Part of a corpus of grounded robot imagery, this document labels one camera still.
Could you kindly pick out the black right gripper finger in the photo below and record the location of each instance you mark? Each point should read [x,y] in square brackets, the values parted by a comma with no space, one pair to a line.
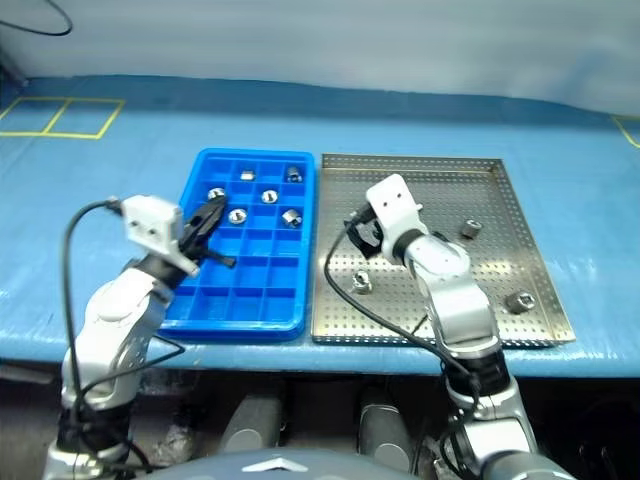
[361,242]

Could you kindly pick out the grey rounded robot leg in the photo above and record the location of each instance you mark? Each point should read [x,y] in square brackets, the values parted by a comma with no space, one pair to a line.
[385,430]
[250,422]

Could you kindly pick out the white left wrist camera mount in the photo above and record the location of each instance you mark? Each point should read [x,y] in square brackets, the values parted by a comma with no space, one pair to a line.
[150,222]

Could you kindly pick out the blue compartment tray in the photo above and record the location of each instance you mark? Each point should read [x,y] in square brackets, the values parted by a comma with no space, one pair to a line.
[250,305]

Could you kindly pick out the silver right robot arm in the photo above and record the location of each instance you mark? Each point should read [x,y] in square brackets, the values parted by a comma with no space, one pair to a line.
[460,305]

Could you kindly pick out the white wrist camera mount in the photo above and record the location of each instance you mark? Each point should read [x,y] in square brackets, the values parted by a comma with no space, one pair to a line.
[395,210]
[150,222]

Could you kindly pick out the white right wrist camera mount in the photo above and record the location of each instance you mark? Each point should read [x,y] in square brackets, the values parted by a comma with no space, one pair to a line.
[395,210]

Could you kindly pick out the blue table cover sheet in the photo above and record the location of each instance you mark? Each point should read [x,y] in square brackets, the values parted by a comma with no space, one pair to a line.
[125,165]

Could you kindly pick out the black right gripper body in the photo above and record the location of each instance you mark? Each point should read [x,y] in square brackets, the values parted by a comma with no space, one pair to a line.
[371,231]

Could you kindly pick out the metal roller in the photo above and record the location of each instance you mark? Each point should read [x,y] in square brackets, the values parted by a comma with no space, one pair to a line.
[248,175]
[520,301]
[238,215]
[291,217]
[215,193]
[470,228]
[293,173]
[361,281]
[269,196]

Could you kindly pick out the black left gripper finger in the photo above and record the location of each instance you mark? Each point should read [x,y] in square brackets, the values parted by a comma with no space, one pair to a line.
[222,259]
[212,212]

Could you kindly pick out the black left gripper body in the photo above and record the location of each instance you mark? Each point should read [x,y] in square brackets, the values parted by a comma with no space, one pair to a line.
[192,237]

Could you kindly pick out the grey robot torso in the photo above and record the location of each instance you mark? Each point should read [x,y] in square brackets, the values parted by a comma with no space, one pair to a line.
[280,465]

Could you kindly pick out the perforated steel tray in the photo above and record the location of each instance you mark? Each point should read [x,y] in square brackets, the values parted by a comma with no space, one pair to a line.
[465,280]

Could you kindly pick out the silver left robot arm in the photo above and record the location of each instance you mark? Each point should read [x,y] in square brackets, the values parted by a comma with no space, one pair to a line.
[115,320]

